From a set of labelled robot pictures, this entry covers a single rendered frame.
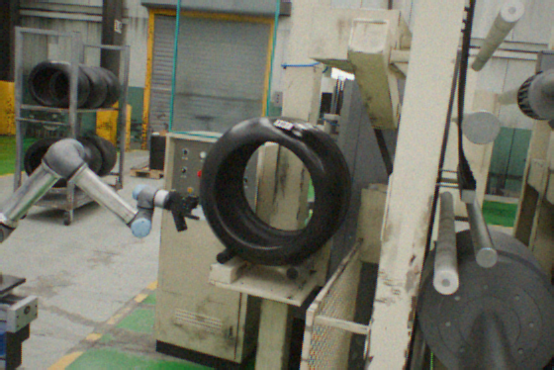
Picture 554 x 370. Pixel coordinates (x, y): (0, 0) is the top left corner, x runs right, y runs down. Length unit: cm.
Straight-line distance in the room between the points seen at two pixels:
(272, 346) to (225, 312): 49
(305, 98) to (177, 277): 129
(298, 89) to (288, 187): 42
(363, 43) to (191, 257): 177
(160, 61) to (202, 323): 932
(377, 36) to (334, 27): 17
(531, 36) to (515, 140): 205
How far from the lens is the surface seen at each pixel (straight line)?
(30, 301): 215
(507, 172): 1120
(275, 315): 234
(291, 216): 218
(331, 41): 148
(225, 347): 289
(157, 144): 828
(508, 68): 1119
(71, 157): 200
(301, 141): 174
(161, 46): 1175
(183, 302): 290
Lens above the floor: 152
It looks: 10 degrees down
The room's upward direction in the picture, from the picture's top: 6 degrees clockwise
